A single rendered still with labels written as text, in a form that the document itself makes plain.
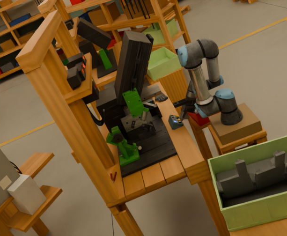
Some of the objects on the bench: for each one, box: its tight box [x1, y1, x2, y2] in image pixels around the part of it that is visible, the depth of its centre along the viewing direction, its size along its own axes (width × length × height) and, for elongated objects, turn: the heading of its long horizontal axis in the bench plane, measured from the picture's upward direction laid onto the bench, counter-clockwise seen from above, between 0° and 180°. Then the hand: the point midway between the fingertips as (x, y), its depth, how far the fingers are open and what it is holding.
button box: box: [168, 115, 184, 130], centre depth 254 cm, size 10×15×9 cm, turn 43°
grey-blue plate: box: [143, 100, 157, 117], centre depth 277 cm, size 10×2×14 cm, turn 133°
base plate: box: [117, 98, 177, 178], centre depth 273 cm, size 42×110×2 cm, turn 43°
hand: (180, 120), depth 248 cm, fingers closed
